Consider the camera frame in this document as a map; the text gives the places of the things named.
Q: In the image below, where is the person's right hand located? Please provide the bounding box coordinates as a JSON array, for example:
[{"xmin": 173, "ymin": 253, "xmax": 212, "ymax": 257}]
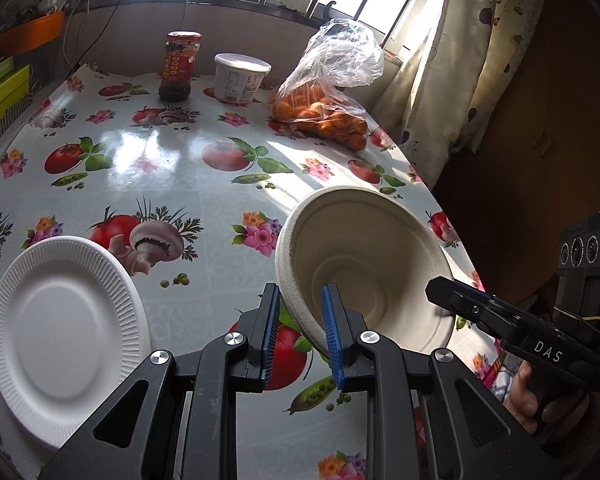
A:
[{"xmin": 502, "ymin": 360, "xmax": 543, "ymax": 436}]

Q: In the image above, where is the dark hanging cable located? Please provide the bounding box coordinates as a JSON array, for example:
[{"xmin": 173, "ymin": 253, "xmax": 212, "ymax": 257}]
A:
[{"xmin": 62, "ymin": 0, "xmax": 106, "ymax": 68}]

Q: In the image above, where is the orange plastic tray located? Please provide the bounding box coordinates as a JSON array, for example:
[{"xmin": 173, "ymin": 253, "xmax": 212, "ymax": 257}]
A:
[{"xmin": 0, "ymin": 11, "xmax": 67, "ymax": 58}]

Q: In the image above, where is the bright green cardboard box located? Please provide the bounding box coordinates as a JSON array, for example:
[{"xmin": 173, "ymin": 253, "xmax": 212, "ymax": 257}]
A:
[{"xmin": 0, "ymin": 64, "xmax": 33, "ymax": 138}]

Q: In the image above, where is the white plug and cable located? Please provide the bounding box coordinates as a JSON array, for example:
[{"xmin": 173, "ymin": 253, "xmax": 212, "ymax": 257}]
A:
[{"xmin": 165, "ymin": 0, "xmax": 192, "ymax": 32}]

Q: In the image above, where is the white ribbed foam plate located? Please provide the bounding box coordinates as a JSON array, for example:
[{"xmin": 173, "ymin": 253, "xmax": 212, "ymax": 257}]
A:
[{"xmin": 0, "ymin": 235, "xmax": 152, "ymax": 450}]

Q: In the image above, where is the plastic bag of oranges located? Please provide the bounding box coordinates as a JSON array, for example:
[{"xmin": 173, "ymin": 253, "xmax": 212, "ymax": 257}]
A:
[{"xmin": 270, "ymin": 18, "xmax": 385, "ymax": 152}]

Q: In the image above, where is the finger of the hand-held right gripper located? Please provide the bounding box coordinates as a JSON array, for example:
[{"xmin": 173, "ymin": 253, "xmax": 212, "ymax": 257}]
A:
[
  {"xmin": 452, "ymin": 280, "xmax": 528, "ymax": 323},
  {"xmin": 425, "ymin": 276, "xmax": 531, "ymax": 346}
]

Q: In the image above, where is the white plastic tub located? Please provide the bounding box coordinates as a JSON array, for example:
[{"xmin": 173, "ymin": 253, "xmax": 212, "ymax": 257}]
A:
[{"xmin": 214, "ymin": 53, "xmax": 272, "ymax": 104}]

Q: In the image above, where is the red-label chili sauce jar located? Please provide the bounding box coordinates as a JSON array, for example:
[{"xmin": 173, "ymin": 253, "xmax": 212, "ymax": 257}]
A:
[{"xmin": 158, "ymin": 31, "xmax": 203, "ymax": 102}]

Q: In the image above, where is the beige paper bowl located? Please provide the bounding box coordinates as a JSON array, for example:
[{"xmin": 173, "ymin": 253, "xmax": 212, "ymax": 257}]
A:
[{"xmin": 275, "ymin": 186, "xmax": 456, "ymax": 358}]

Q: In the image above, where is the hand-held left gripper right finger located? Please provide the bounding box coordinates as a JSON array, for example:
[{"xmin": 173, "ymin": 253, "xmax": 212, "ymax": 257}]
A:
[{"xmin": 321, "ymin": 283, "xmax": 568, "ymax": 480}]

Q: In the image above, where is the cream patterned curtain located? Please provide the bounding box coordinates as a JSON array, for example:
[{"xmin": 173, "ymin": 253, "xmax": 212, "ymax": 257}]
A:
[{"xmin": 375, "ymin": 0, "xmax": 548, "ymax": 186}]

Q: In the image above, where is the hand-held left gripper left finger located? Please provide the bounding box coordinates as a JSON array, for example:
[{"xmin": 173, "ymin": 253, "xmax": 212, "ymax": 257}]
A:
[{"xmin": 37, "ymin": 282, "xmax": 282, "ymax": 480}]

